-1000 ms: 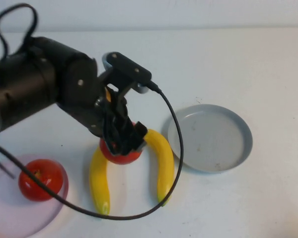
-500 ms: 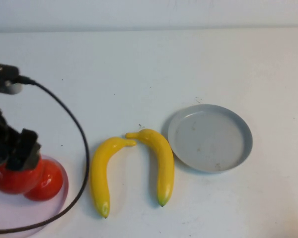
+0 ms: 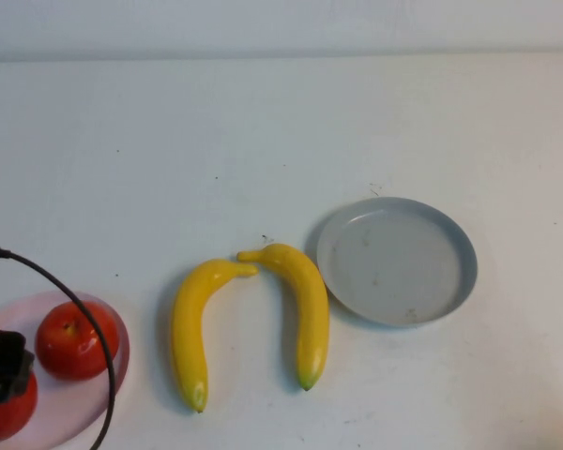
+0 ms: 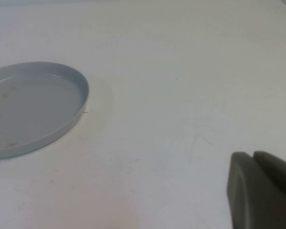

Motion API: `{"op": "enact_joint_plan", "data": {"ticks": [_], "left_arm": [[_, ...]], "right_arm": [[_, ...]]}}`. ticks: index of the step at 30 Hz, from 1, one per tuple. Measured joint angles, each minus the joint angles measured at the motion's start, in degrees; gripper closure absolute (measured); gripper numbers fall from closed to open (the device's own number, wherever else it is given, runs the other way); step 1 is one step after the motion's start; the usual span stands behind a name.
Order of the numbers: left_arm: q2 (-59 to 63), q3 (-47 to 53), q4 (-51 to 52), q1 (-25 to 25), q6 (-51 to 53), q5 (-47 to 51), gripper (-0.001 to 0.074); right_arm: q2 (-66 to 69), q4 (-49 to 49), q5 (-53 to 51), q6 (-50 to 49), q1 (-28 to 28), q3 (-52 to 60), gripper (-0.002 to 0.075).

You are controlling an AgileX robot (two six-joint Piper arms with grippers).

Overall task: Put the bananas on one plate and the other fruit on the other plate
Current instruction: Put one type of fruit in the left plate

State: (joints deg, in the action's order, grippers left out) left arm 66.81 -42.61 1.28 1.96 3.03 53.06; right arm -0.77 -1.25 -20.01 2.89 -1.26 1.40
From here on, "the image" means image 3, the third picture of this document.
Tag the yellow banana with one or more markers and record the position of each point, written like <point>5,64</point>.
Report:
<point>309,300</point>
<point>187,337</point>

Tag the grey-blue round plate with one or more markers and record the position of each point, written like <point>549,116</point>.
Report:
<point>394,267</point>

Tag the pink round plate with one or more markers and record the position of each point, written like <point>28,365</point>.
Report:
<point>9,319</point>

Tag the red apple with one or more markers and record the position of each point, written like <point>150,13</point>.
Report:
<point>65,356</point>
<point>9,417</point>

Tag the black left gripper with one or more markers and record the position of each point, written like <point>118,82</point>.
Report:
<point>0,361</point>

